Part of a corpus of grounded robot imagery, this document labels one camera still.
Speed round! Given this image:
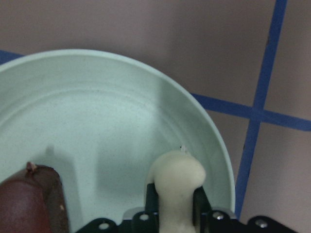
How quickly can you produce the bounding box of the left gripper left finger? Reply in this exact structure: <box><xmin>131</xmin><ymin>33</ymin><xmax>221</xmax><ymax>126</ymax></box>
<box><xmin>145</xmin><ymin>183</ymin><xmax>159</xmax><ymax>218</ymax></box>

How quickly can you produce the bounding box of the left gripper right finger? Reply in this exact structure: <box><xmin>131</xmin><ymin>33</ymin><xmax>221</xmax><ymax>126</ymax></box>
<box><xmin>193</xmin><ymin>186</ymin><xmax>211</xmax><ymax>228</ymax></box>

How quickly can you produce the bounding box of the white bun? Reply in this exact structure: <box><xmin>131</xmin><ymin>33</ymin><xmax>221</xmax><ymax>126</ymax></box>
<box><xmin>145</xmin><ymin>145</ymin><xmax>206</xmax><ymax>233</ymax></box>

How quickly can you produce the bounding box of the brown bun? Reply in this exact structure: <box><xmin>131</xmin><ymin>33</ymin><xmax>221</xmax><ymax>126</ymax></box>
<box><xmin>0</xmin><ymin>162</ymin><xmax>69</xmax><ymax>233</ymax></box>

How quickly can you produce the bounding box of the light green plate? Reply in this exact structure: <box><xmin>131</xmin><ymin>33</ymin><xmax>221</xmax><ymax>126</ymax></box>
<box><xmin>0</xmin><ymin>50</ymin><xmax>235</xmax><ymax>232</ymax></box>

